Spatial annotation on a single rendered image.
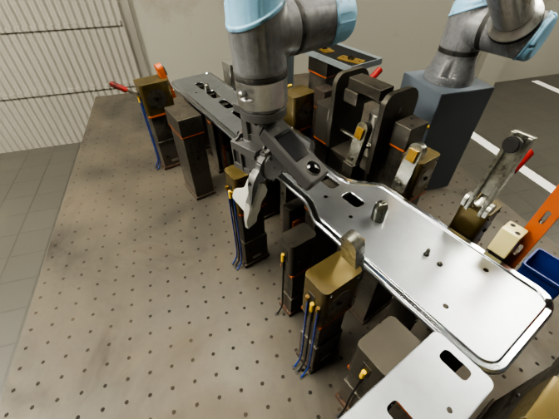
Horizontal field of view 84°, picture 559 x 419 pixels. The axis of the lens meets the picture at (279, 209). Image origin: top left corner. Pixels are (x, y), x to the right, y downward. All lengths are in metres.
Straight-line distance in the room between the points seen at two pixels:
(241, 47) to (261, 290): 0.67
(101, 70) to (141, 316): 2.42
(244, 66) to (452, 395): 0.53
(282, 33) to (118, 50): 2.63
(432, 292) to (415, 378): 0.16
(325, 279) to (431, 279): 0.21
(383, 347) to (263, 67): 0.46
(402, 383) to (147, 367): 0.59
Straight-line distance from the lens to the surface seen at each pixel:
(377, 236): 0.69
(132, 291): 1.02
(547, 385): 0.56
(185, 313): 0.93
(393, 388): 0.54
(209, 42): 3.05
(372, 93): 0.85
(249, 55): 0.43
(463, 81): 1.18
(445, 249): 0.71
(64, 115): 3.30
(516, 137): 0.67
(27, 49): 3.16
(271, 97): 0.45
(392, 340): 0.59
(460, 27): 1.15
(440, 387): 0.56
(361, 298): 0.84
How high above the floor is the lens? 1.49
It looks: 43 degrees down
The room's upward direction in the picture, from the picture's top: straight up
